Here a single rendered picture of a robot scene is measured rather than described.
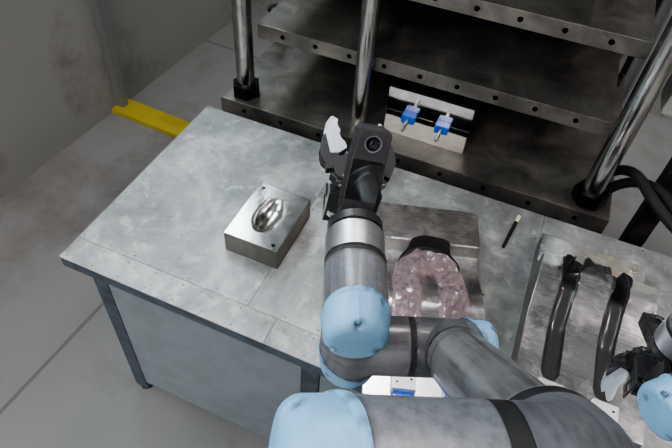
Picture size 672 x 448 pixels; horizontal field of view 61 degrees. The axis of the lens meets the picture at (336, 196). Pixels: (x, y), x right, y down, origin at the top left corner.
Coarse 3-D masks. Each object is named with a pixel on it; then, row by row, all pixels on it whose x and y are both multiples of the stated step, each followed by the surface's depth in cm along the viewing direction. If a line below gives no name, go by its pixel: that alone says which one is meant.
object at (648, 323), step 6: (642, 318) 102; (648, 318) 101; (654, 318) 100; (660, 318) 101; (642, 324) 101; (648, 324) 98; (654, 324) 99; (642, 330) 100; (648, 330) 97; (654, 330) 96; (648, 336) 96; (648, 342) 95; (648, 348) 94
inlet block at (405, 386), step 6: (396, 378) 118; (402, 378) 118; (408, 378) 118; (414, 378) 119; (390, 384) 120; (396, 384) 117; (402, 384) 117; (408, 384) 118; (414, 384) 118; (390, 390) 119; (396, 390) 118; (402, 390) 118; (408, 390) 117; (414, 390) 117
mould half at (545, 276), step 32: (544, 256) 137; (576, 256) 147; (608, 256) 147; (544, 288) 132; (608, 288) 131; (640, 288) 132; (544, 320) 130; (576, 320) 129; (512, 352) 132; (576, 352) 125; (576, 384) 119; (640, 416) 115
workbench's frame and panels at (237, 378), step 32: (128, 288) 141; (128, 320) 168; (160, 320) 159; (192, 320) 151; (128, 352) 186; (160, 352) 175; (192, 352) 165; (224, 352) 156; (256, 352) 148; (160, 384) 195; (192, 384) 182; (224, 384) 171; (256, 384) 162; (288, 384) 153; (320, 384) 145; (224, 416) 190; (256, 416) 178
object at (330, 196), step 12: (336, 168) 75; (336, 180) 74; (384, 180) 76; (324, 192) 82; (336, 192) 76; (324, 204) 81; (336, 204) 77; (324, 216) 79; (336, 216) 71; (348, 216) 70; (360, 216) 70; (372, 216) 70
